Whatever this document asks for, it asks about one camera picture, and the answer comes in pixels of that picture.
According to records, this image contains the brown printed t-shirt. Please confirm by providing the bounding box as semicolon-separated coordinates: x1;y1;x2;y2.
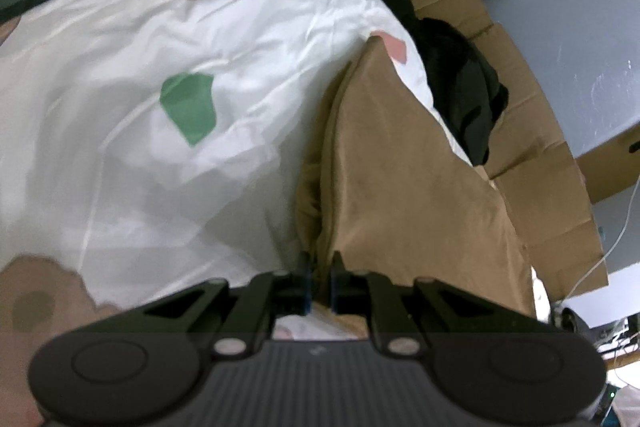
295;36;537;339

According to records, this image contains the bear print bed sheet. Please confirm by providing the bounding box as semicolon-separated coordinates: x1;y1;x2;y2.
0;0;492;427

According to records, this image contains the black clothing pile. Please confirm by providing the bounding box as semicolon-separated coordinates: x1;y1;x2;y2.
415;17;511;168

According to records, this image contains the white cable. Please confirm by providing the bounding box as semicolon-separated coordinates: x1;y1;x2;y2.
564;176;640;304

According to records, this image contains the upright cardboard panel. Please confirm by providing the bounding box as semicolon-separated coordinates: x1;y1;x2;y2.
575;122;640;204

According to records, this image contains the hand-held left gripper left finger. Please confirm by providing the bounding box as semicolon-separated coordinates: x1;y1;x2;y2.
145;252;314;354

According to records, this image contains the cardboard sheet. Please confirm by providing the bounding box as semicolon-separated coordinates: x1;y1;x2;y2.
375;0;612;304

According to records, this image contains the grey washing machine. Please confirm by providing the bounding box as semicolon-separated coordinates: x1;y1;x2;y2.
479;0;640;164

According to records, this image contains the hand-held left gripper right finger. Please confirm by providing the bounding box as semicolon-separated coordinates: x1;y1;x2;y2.
330;252;502;354

